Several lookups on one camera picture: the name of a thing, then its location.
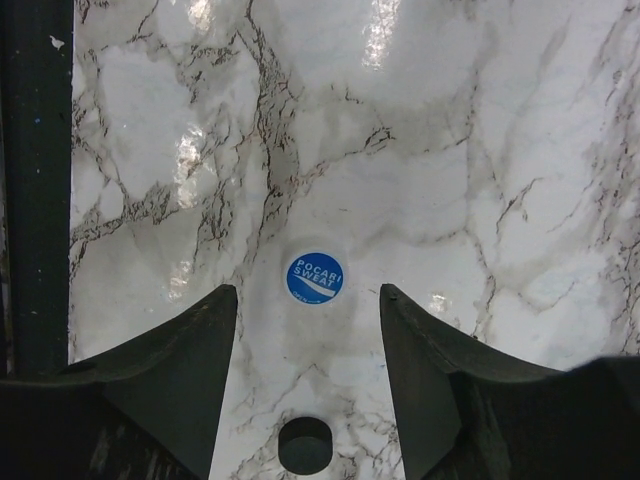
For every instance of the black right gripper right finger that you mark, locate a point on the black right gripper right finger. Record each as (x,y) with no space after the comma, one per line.
(465,410)

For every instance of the black bottle cap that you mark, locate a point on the black bottle cap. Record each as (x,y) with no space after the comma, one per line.
(305,445)

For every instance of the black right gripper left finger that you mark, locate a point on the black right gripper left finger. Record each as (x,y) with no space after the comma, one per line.
(148,408)

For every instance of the blue white bottle cap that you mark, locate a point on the blue white bottle cap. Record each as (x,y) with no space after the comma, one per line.
(314,270)

